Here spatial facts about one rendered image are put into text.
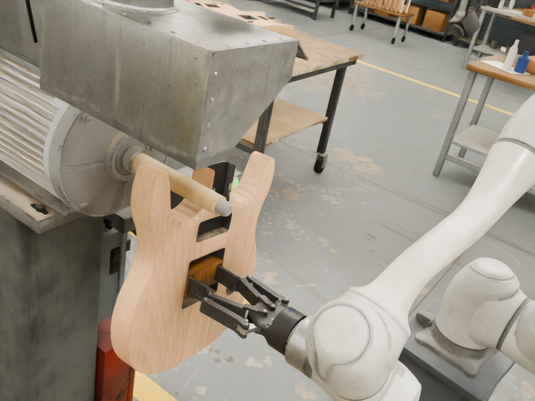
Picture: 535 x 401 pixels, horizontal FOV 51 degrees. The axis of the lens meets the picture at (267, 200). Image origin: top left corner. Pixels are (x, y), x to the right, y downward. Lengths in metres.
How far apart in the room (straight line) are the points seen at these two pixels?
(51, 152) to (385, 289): 0.55
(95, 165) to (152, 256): 0.18
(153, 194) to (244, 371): 1.61
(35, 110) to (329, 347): 0.61
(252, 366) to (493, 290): 1.20
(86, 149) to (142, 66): 0.29
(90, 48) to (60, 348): 0.83
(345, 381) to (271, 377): 1.65
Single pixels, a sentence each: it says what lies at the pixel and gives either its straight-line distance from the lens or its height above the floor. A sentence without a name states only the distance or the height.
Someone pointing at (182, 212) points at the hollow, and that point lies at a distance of 0.94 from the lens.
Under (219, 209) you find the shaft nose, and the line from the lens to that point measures 0.86.
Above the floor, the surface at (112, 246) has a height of 0.89.
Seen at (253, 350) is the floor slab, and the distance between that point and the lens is 2.46.
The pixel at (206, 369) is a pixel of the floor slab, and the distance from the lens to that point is 2.35.
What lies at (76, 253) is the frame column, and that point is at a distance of 1.27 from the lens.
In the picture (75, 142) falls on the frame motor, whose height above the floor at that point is 1.29.
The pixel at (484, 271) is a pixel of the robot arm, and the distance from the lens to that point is 1.50.
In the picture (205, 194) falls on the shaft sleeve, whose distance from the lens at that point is 0.87.
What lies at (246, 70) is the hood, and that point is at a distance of 0.67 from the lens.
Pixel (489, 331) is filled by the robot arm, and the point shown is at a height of 0.85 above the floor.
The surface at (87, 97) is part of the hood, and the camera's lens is 0.78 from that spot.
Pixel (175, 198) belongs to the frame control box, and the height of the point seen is 1.08.
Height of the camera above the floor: 1.68
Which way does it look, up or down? 28 degrees down
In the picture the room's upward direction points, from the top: 12 degrees clockwise
